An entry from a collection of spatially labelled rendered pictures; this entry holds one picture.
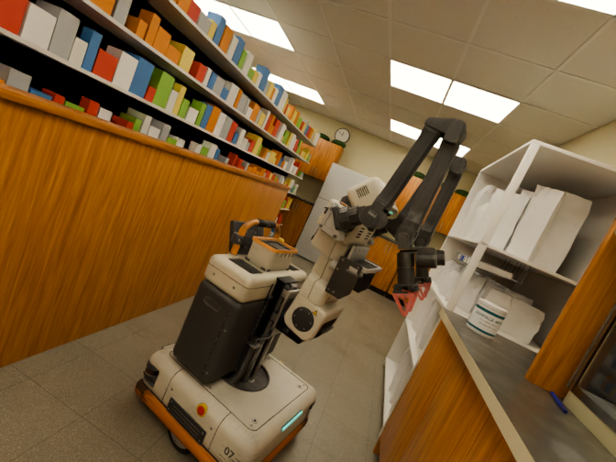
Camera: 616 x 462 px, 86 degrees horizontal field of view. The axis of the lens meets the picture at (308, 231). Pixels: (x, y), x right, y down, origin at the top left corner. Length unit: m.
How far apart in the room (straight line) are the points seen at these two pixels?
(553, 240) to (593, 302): 1.07
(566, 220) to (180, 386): 2.28
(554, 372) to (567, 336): 0.13
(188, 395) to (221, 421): 0.19
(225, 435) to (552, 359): 1.22
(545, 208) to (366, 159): 4.64
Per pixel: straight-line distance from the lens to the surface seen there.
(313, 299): 1.39
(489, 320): 1.77
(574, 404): 1.41
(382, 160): 6.57
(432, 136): 1.19
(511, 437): 0.97
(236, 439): 1.51
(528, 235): 2.33
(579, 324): 1.45
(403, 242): 1.13
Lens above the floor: 1.24
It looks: 7 degrees down
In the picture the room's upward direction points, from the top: 24 degrees clockwise
